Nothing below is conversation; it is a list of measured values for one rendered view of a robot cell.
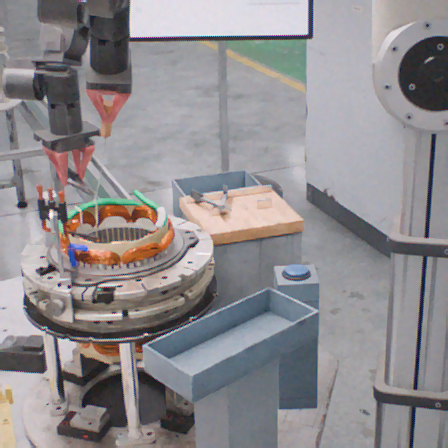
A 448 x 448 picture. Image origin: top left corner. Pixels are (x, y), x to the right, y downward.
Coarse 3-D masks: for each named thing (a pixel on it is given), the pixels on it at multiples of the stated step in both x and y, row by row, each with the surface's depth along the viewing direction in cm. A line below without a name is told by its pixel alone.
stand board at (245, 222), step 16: (272, 192) 170; (192, 208) 163; (208, 208) 163; (240, 208) 163; (256, 208) 162; (272, 208) 162; (288, 208) 162; (208, 224) 156; (224, 224) 156; (240, 224) 155; (256, 224) 155; (272, 224) 155; (288, 224) 156; (224, 240) 153; (240, 240) 154
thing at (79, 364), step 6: (72, 354) 153; (78, 354) 152; (72, 360) 156; (78, 360) 153; (84, 360) 154; (90, 360) 155; (96, 360) 157; (66, 366) 155; (72, 366) 155; (78, 366) 154; (84, 366) 154; (90, 366) 156; (72, 372) 155; (78, 372) 154; (84, 372) 154
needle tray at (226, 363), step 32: (224, 320) 127; (256, 320) 131; (288, 320) 130; (160, 352) 120; (192, 352) 123; (224, 352) 122; (256, 352) 118; (192, 384) 110; (224, 384) 115; (256, 384) 122; (224, 416) 120; (256, 416) 124
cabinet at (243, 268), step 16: (256, 240) 156; (272, 240) 157; (288, 240) 158; (224, 256) 155; (240, 256) 156; (256, 256) 157; (272, 256) 158; (288, 256) 159; (224, 272) 156; (240, 272) 157; (256, 272) 158; (272, 272) 159; (224, 288) 157; (240, 288) 159; (256, 288) 160; (272, 288) 161; (224, 304) 159
